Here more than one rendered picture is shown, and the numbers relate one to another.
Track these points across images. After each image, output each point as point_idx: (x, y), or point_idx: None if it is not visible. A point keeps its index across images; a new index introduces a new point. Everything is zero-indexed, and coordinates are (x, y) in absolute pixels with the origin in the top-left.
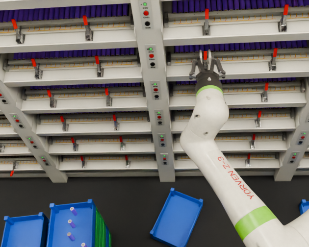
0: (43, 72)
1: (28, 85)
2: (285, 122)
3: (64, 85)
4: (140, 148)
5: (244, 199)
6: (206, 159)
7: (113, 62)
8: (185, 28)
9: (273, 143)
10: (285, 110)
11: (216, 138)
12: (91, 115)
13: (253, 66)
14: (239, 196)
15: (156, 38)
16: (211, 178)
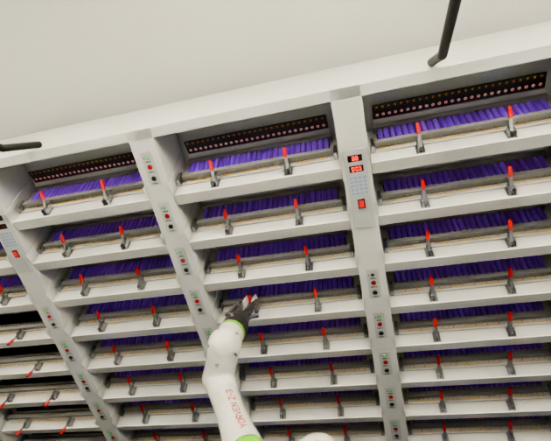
0: (108, 325)
1: (93, 339)
2: (365, 378)
3: (132, 340)
4: (214, 419)
5: (235, 428)
6: (215, 392)
7: (170, 312)
8: (224, 274)
9: (366, 409)
10: (363, 363)
11: (300, 405)
12: (160, 376)
13: (300, 309)
14: (232, 425)
15: (198, 283)
16: (216, 411)
